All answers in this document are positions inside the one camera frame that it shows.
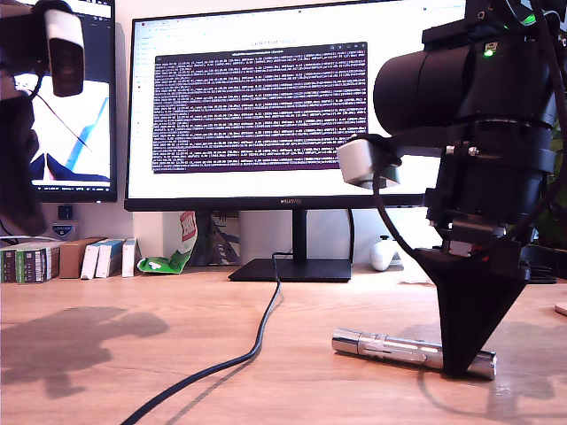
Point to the green red snack bag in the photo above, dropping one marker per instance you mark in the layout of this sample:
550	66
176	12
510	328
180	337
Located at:
166	265

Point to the metallic silver laser pointer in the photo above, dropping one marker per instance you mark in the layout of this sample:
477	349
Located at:
381	345

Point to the arm camera box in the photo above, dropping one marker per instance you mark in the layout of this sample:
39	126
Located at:
356	161
66	53

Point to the black wall plug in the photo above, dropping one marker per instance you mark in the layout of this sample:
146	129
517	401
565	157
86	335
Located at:
65	211

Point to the green labelled box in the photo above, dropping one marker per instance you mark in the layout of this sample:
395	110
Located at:
35	265
8	268

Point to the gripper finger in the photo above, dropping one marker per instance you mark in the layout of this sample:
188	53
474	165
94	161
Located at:
15	186
469	310

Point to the black leather wallet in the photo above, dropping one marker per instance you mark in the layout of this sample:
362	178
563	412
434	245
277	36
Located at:
542	270

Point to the blue patterned carton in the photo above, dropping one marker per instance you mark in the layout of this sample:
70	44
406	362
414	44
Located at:
223	241

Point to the small white carton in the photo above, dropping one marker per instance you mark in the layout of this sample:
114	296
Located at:
128	259
90	263
107	260

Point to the black Huawei computer monitor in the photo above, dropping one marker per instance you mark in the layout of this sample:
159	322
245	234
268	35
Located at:
266	186

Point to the black monitor with video windows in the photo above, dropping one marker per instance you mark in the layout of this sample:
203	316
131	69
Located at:
95	66

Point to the blue shield sticker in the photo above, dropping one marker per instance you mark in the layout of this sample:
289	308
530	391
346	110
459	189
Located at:
63	231

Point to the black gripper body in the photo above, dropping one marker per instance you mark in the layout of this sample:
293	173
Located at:
496	177

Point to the brown cardboard box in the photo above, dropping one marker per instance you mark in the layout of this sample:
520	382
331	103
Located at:
71	259

